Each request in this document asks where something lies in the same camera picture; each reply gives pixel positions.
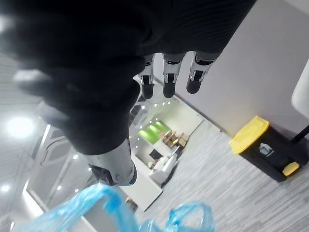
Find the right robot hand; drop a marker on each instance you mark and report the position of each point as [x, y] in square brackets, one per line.
[79, 72]

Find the blue plastic rubbish bag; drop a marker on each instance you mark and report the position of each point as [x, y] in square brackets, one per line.
[96, 215]

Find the black trash can yellow lid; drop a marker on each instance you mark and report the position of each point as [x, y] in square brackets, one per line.
[268, 152]

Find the wooden shelf with boxes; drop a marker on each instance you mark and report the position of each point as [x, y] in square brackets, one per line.
[175, 139]

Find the white partition counter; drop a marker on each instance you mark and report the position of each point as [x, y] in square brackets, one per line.
[142, 191]

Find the black lamp pole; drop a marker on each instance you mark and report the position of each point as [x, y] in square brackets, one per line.
[301, 133]

